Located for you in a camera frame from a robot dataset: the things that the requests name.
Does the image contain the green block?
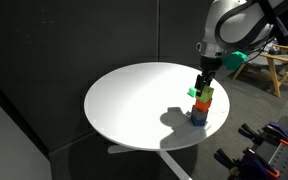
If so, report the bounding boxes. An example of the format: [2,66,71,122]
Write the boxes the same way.
[187,86,198,98]

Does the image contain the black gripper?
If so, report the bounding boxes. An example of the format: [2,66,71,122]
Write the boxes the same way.
[194,55,223,95]

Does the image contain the white table base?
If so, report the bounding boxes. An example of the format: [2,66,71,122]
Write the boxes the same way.
[107,144,192,180]

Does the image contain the blue block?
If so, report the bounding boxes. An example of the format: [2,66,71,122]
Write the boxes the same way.
[190,116,207,128]

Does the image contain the clear plastic bag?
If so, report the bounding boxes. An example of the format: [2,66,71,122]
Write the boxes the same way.
[265,44,282,55]

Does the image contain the wooden armchair grey cushion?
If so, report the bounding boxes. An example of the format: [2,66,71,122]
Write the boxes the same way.
[231,43,288,99]

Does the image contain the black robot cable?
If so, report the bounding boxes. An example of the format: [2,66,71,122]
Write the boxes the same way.
[257,0,288,64]

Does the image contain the grey block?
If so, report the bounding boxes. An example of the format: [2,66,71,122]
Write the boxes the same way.
[190,105,210,121]

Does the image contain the purple black spring clamp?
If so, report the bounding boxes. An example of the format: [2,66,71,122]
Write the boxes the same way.
[213,147,281,180]
[238,121,288,149]

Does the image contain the yellow block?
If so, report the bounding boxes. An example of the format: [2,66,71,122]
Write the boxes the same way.
[195,85,215,104]

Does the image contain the orange block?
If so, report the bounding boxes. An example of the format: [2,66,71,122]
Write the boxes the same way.
[194,98,214,113]

